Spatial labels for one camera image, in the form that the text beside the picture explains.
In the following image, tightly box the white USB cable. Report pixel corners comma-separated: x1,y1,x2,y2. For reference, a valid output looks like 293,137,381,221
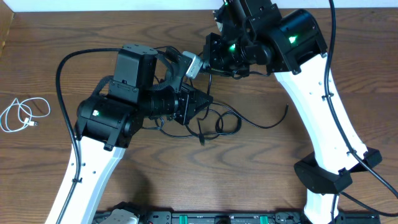
0,97,52,134

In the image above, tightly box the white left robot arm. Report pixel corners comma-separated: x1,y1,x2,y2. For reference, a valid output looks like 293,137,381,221
47,44,213,223

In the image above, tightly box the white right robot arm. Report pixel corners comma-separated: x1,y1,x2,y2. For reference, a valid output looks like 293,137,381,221
203,1,382,223

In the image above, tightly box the brown side panel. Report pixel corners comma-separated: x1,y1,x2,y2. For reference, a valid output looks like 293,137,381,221
0,0,14,54

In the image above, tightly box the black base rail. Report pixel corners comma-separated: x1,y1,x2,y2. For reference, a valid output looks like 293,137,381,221
93,201,382,224

